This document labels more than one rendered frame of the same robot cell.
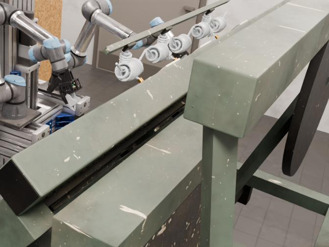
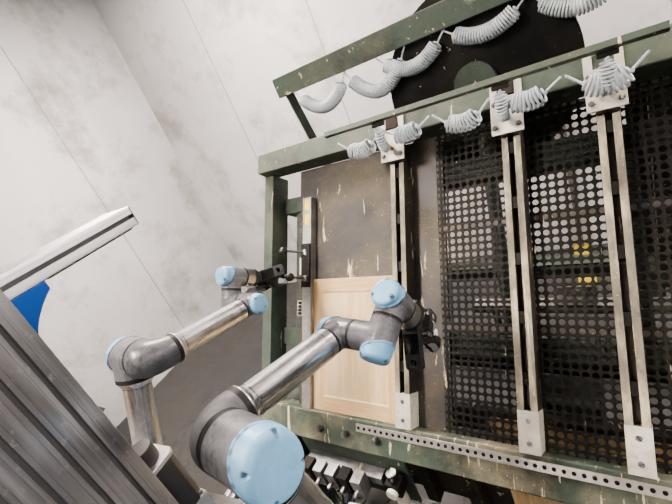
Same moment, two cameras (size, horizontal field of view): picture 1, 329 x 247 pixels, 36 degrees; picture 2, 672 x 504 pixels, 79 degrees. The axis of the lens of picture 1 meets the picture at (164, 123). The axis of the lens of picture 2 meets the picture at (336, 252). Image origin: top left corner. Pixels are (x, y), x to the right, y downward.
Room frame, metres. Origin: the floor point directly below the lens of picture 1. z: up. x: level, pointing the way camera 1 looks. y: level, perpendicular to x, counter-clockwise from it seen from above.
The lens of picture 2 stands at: (2.06, 1.41, 2.11)
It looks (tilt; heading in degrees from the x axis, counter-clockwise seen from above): 22 degrees down; 287
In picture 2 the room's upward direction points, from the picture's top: 23 degrees counter-clockwise
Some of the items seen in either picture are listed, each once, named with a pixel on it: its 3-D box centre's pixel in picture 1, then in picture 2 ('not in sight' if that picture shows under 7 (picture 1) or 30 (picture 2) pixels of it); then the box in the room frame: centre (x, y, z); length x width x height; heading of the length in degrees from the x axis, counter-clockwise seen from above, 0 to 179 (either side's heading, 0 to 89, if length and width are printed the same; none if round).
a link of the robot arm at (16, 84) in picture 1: (13, 87); not in sight; (2.55, 0.87, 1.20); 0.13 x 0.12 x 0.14; 150
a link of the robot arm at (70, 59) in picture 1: (61, 62); not in sight; (3.04, 0.72, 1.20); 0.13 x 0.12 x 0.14; 154
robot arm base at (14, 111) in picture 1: (14, 106); not in sight; (2.56, 0.87, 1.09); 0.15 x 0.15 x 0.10
